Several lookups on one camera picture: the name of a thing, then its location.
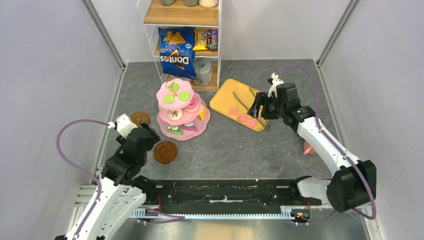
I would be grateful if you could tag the white wire wooden shelf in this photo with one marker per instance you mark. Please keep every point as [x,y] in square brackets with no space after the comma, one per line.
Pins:
[200,14]

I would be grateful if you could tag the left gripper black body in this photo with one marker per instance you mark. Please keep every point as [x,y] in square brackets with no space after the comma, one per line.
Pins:
[154,137]

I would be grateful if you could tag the grey ceramic mug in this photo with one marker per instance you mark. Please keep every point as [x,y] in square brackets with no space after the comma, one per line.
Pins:
[203,69]

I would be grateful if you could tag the purple cake slice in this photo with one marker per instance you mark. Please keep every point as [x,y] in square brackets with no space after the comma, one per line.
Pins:
[189,127]

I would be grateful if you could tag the pink sandwich cookie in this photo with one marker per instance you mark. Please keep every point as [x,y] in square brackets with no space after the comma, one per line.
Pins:
[251,122]
[233,111]
[242,118]

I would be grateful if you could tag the pink sandwich cookie far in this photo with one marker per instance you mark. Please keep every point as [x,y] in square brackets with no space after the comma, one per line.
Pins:
[233,111]

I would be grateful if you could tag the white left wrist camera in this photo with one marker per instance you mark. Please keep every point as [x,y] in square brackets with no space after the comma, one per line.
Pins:
[123,125]

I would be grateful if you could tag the green sandwich cookie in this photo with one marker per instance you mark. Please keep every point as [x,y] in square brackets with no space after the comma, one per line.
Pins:
[173,87]
[184,95]
[168,99]

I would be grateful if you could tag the chocolate white donut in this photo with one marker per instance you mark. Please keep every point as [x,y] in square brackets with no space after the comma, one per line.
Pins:
[175,115]

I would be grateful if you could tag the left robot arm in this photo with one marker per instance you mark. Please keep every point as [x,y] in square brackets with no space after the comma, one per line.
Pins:
[120,189]

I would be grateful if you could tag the yellow serving tray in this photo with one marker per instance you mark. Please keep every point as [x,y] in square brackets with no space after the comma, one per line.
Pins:
[223,100]

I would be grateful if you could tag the metal serving tongs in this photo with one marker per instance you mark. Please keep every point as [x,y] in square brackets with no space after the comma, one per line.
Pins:
[264,124]

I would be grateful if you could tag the pink frosted donut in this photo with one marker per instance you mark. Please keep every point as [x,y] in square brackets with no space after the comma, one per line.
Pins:
[193,105]

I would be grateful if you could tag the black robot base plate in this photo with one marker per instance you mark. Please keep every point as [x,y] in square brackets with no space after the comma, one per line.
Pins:
[227,196]

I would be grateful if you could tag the pink sandwich cookie front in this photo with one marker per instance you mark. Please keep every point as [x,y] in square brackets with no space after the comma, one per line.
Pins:
[251,122]

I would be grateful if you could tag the brown round coaster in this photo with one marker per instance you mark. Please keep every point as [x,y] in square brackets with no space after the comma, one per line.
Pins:
[139,117]
[165,152]

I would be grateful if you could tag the yellow M&M candy bag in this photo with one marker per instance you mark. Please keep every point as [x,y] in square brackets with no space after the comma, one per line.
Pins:
[200,40]

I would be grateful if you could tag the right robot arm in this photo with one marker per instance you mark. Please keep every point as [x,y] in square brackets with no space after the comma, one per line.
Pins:
[353,182]

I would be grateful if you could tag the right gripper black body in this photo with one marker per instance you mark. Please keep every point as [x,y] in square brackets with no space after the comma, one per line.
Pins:
[271,109]

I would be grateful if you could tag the green cake slice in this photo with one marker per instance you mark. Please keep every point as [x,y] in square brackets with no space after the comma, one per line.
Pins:
[175,130]

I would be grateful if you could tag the blue Doritos chip bag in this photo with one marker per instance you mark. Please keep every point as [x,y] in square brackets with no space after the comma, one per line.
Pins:
[176,53]

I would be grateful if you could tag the pink sandwich cookie middle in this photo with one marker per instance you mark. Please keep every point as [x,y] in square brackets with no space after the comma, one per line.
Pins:
[242,118]

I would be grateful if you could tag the pink three-tier cake stand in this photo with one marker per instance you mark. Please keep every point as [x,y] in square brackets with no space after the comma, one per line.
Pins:
[164,122]

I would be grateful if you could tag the pink cup on table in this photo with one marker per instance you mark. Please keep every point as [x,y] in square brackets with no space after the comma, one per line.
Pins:
[308,149]

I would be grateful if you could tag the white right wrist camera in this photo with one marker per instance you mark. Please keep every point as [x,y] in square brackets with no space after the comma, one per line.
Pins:
[274,81]

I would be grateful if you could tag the yellow cake slice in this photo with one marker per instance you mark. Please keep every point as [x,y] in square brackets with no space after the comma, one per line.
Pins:
[201,115]

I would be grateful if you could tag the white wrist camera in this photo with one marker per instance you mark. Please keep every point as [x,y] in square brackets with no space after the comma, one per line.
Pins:
[274,81]
[123,125]

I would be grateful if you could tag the white cable track rail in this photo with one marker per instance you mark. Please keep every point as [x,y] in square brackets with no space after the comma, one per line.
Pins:
[285,214]

